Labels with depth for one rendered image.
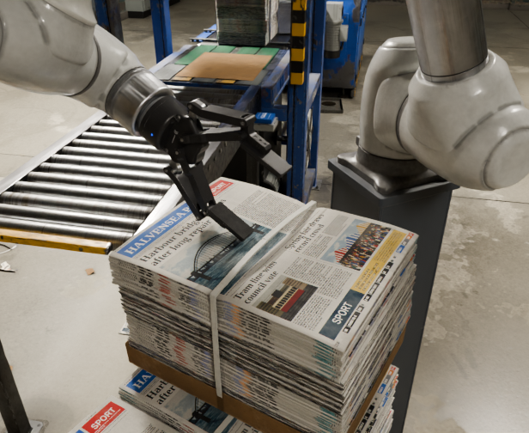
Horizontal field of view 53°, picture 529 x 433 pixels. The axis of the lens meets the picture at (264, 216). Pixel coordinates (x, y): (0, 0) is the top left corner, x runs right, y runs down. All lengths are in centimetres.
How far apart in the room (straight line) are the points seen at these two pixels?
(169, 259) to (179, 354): 16
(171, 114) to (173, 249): 19
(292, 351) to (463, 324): 174
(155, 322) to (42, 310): 168
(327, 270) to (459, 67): 36
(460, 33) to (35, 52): 56
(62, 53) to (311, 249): 42
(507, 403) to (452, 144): 139
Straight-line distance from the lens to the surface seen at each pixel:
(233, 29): 314
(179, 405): 87
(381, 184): 107
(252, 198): 89
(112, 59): 80
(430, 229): 120
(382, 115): 103
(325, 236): 80
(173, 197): 147
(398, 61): 103
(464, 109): 85
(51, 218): 147
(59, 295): 253
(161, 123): 76
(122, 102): 79
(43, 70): 70
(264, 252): 77
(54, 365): 220
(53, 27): 69
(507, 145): 86
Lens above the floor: 149
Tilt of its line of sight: 31 degrees down
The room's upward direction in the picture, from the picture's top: straight up
